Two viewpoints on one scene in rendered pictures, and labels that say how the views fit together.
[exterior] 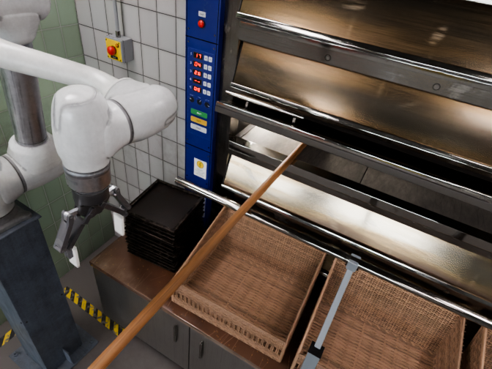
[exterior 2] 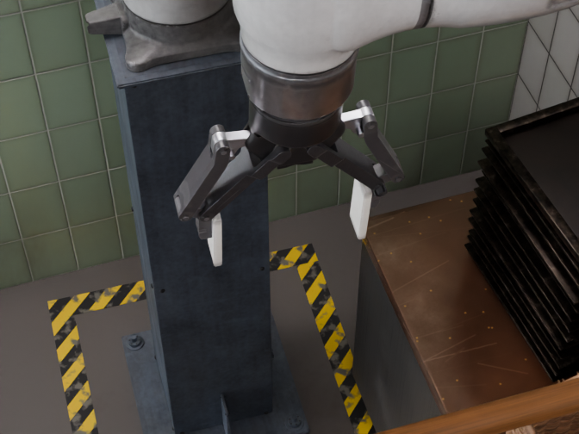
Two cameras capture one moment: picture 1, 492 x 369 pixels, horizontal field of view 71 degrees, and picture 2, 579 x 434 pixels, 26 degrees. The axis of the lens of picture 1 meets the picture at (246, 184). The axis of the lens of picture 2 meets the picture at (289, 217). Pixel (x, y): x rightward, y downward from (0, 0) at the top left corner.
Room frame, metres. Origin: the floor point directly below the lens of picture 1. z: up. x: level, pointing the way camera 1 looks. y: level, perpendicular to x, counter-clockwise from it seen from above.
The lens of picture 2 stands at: (0.09, -0.18, 2.21)
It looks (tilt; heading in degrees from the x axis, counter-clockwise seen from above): 51 degrees down; 48
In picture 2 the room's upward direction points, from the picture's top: straight up
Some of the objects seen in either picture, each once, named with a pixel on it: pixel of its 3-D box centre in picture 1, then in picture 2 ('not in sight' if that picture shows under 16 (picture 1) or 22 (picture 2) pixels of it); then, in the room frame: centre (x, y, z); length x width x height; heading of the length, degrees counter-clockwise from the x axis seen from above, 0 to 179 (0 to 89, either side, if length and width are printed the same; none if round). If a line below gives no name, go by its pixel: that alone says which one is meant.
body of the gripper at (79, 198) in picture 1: (91, 198); (294, 121); (0.56, 0.34, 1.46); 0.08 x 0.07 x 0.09; 153
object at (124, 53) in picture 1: (118, 48); not in sight; (1.59, 0.67, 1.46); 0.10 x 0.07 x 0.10; 66
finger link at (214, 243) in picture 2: (72, 254); (214, 231); (0.50, 0.38, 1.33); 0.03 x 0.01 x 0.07; 63
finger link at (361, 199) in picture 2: (118, 223); (360, 204); (0.62, 0.32, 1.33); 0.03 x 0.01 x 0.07; 63
